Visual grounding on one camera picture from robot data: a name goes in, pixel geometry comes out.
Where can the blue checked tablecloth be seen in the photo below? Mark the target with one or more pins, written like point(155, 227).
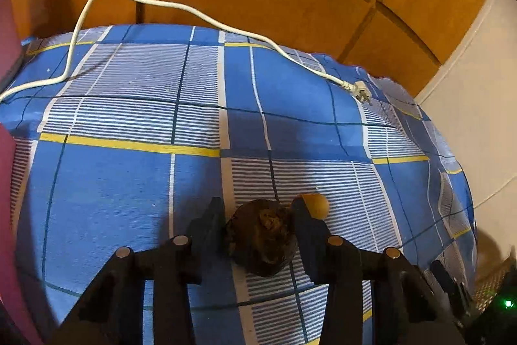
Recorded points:
point(121, 187)

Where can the small tan round fruit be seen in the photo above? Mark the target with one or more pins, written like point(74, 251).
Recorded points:
point(318, 205)

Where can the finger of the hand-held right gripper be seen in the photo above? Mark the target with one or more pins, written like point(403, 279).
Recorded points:
point(450, 284)

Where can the woven rattan seat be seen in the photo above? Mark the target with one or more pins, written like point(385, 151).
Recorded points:
point(490, 284)

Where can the pink shallow tray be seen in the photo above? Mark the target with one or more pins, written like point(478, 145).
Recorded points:
point(10, 207)

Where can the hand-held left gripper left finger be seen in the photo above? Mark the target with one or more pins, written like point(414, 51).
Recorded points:
point(210, 232)

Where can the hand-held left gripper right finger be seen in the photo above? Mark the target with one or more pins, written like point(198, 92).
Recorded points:
point(301, 232)

